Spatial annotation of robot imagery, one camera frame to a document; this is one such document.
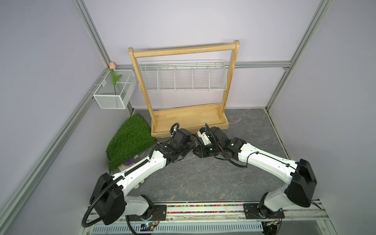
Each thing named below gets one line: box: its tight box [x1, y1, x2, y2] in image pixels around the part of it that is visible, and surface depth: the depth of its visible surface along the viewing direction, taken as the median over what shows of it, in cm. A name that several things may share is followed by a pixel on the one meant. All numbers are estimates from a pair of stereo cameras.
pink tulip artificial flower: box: [109, 61, 122, 95], surface depth 92 cm
